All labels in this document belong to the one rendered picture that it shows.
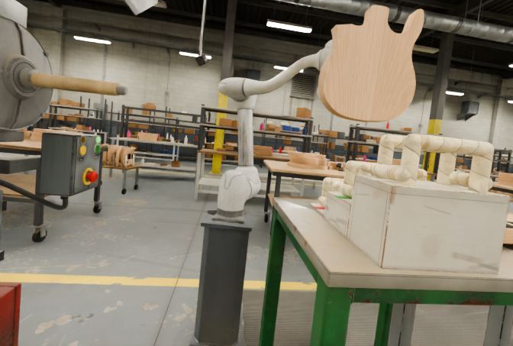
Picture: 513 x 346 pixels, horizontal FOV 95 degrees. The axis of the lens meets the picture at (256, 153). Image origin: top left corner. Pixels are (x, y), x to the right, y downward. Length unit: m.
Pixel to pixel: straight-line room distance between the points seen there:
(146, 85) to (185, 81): 1.78
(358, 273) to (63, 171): 0.88
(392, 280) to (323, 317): 0.15
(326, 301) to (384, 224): 0.19
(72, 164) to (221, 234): 0.76
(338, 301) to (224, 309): 1.05
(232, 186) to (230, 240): 0.29
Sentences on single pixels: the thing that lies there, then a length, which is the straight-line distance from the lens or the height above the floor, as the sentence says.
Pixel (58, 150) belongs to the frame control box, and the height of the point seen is 1.06.
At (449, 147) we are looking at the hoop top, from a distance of 0.63.
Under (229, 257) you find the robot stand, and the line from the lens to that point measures 1.40.
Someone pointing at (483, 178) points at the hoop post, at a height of 1.13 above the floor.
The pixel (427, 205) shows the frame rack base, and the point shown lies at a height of 1.07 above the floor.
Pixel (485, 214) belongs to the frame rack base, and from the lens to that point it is 0.70.
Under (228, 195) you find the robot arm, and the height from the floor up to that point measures 0.84.
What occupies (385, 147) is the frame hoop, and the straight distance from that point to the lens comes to 0.64.
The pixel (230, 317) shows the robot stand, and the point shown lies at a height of 0.19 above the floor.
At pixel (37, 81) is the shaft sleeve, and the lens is 0.75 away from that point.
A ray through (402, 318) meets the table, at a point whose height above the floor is 0.54.
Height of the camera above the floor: 1.16
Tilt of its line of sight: 3 degrees down
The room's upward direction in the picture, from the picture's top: 6 degrees clockwise
